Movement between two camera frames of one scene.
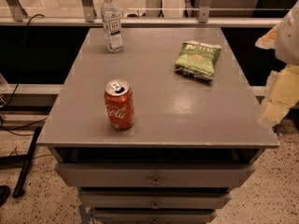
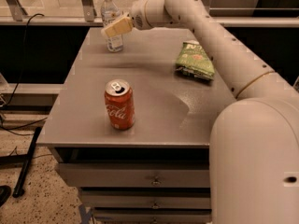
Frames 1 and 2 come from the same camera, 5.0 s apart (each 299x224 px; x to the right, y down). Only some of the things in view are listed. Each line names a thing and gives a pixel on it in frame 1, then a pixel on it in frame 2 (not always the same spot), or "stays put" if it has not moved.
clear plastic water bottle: [110, 15] stays put
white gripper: [289, 40] to [137, 16]
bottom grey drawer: [153, 216] stays put
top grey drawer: [154, 175] stays put
